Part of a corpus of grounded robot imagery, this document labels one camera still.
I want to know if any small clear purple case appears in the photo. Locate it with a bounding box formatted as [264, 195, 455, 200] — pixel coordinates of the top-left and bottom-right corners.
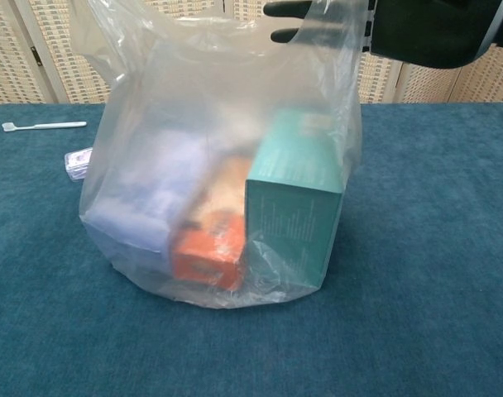
[65, 149, 93, 182]

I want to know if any white lavender tissue pack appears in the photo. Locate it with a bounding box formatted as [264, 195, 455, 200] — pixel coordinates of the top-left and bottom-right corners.
[84, 127, 207, 254]

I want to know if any white toothbrush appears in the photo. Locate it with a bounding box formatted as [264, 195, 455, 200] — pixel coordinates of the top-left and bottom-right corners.
[2, 121, 88, 133]

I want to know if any clear plastic shopping bag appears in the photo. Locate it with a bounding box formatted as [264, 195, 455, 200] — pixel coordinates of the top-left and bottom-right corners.
[71, 0, 379, 311]

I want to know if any orange snack package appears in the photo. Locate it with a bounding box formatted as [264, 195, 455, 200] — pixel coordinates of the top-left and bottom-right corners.
[170, 159, 252, 293]

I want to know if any blue table cloth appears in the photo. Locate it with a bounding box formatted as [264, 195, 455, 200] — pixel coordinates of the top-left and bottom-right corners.
[0, 101, 503, 397]

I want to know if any teal cardboard box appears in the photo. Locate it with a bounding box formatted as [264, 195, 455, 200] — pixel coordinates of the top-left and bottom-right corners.
[245, 109, 347, 290]

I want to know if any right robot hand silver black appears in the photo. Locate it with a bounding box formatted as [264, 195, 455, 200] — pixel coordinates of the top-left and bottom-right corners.
[262, 0, 503, 69]

